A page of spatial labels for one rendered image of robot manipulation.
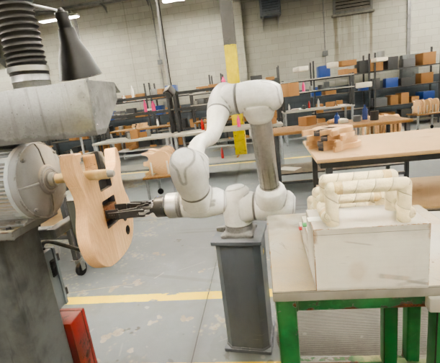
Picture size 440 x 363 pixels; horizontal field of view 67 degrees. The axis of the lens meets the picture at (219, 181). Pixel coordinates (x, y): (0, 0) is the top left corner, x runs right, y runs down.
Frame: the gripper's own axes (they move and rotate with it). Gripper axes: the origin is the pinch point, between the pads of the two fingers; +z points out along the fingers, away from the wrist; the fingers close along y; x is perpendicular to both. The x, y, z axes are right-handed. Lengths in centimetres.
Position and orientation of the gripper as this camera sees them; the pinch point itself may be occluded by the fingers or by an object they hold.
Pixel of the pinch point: (111, 211)
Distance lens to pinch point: 125.2
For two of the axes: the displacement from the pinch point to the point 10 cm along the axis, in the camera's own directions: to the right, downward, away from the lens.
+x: -1.3, -9.7, -2.0
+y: 1.1, -2.2, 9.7
